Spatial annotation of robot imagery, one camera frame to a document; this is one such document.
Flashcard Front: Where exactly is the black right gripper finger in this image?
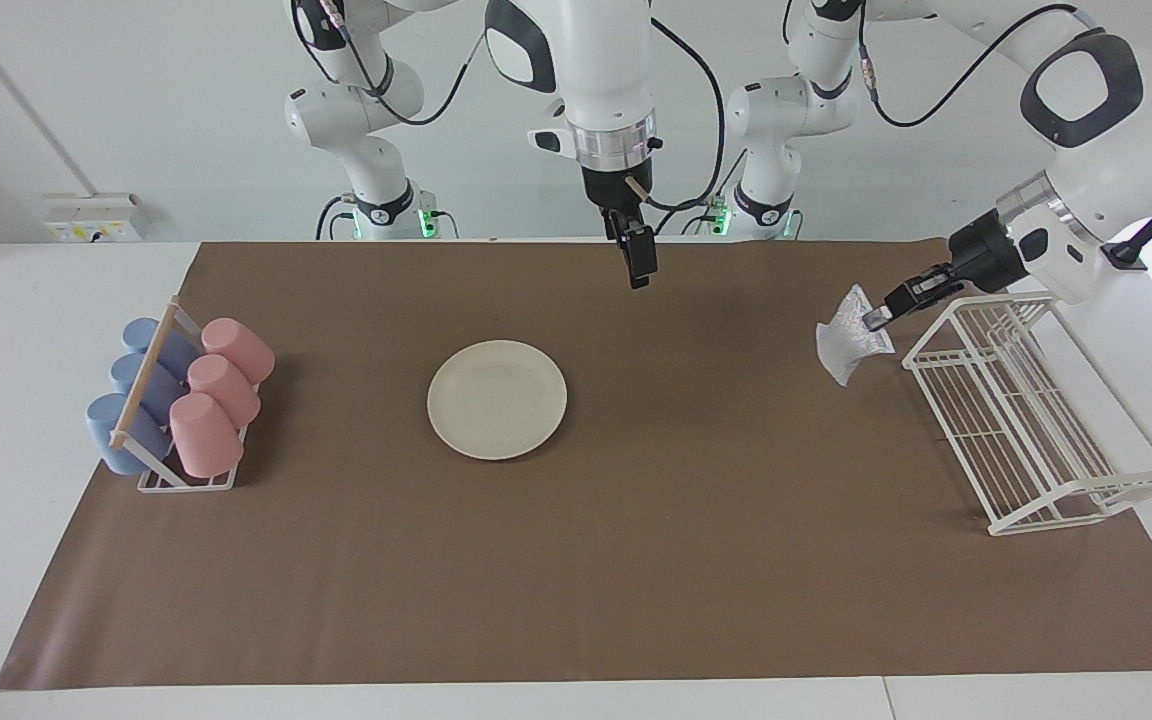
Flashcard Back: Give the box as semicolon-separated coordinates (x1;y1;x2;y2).
606;208;637;263
626;225;659;291

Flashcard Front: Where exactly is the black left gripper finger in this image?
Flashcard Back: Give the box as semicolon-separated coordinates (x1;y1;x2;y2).
861;290;952;332
886;262;967;309

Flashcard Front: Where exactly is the silver mesh sponge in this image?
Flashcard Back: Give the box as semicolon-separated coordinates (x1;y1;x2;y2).
816;285;897;387

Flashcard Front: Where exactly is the white round plate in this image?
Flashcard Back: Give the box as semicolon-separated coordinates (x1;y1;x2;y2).
426;340;569;462

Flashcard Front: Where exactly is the brown table mat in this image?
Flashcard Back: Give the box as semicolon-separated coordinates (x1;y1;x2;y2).
0;237;1152;691

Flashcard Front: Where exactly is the pink cup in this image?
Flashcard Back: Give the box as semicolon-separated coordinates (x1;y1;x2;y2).
169;392;245;479
186;354;262;428
201;317;276;386

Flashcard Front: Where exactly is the blue cup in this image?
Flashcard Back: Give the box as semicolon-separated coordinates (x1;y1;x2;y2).
122;318;202;381
86;393;177;476
110;352;187;426

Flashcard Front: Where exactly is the cup holder tray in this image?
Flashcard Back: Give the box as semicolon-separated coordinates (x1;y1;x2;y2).
108;295;262;493

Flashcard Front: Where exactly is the black base cable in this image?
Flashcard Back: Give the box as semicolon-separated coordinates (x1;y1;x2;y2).
654;195;727;238
314;195;352;241

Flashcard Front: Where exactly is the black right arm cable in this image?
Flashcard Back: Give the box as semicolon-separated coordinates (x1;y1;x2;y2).
291;0;727;213

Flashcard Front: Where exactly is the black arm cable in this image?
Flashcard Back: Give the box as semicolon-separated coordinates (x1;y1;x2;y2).
856;0;1077;131
291;0;727;213

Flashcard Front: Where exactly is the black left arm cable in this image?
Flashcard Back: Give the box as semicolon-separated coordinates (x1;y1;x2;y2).
856;0;1077;131

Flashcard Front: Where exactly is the white wire dish rack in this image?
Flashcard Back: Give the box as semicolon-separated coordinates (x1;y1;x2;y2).
901;290;1152;538

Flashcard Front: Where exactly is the white wall socket strip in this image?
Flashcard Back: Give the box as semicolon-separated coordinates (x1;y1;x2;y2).
44;193;147;243

